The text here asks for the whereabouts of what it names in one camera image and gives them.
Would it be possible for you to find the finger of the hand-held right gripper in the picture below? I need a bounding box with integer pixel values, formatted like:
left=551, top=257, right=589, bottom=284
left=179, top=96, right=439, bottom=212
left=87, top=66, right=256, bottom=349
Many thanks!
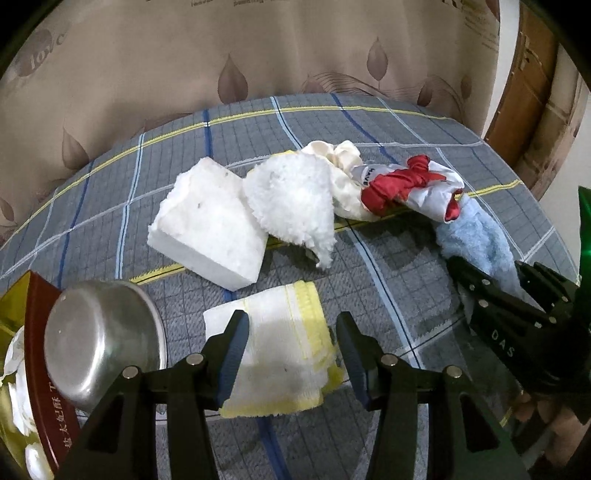
left=514, top=261, right=583, bottom=305
left=445, top=255, right=522, bottom=325

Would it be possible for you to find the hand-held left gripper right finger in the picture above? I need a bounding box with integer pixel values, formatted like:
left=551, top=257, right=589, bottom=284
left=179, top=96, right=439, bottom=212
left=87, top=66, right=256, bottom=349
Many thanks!
left=335, top=311, right=532, bottom=480

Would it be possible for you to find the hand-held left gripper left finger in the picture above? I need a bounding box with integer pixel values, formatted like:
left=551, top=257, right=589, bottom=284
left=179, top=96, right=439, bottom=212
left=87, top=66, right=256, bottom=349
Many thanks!
left=55, top=309, right=250, bottom=480

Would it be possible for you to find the light blue towel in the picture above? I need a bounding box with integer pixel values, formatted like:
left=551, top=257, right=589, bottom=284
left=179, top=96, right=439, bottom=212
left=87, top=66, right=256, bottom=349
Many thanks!
left=435, top=194, right=525, bottom=296

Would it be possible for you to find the white towel with yellow edge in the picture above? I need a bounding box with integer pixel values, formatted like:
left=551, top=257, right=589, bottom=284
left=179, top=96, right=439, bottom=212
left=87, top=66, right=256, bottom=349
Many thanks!
left=203, top=280, right=345, bottom=419

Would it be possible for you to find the red and white satin cloth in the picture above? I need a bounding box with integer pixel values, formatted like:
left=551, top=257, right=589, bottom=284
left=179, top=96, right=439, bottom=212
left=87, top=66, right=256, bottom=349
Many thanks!
left=351, top=156, right=466, bottom=223

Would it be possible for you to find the cream scrunchie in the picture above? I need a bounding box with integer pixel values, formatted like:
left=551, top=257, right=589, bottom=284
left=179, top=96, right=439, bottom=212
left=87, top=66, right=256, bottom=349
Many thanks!
left=302, top=141, right=370, bottom=220

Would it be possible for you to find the red tin box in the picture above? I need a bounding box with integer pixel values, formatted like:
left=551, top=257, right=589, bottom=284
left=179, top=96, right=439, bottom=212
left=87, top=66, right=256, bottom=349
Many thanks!
left=0, top=271, right=84, bottom=480

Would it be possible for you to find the person's right hand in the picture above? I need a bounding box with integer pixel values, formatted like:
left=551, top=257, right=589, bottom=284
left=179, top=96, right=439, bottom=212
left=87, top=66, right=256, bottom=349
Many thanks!
left=510, top=390, right=591, bottom=467

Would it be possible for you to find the green packet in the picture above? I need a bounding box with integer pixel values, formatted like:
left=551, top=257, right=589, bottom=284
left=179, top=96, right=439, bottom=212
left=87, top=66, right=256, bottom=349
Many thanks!
left=577, top=185, right=591, bottom=287

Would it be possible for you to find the grey plaid bed sheet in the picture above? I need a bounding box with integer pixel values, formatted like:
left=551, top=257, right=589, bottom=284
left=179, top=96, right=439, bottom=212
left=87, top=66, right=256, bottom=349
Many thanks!
left=0, top=92, right=571, bottom=480

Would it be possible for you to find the stainless steel bowl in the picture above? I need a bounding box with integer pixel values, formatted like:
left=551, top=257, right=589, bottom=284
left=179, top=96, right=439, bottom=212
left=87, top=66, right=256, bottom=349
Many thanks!
left=44, top=280, right=168, bottom=411

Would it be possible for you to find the white foam block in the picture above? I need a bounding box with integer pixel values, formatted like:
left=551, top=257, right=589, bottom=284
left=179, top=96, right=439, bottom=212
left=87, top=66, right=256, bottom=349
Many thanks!
left=148, top=157, right=269, bottom=291

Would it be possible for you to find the wooden door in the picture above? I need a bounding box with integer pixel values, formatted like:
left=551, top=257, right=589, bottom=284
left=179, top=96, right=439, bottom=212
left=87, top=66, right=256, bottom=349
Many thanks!
left=482, top=14, right=591, bottom=204

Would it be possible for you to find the white fluffy cloth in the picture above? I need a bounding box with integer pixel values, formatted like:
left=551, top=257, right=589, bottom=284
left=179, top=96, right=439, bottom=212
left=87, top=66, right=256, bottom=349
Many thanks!
left=243, top=152, right=338, bottom=271

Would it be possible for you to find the beige leaf print curtain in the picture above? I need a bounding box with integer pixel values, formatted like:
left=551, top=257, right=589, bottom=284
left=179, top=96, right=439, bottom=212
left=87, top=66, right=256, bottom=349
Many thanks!
left=0, top=0, right=522, bottom=250

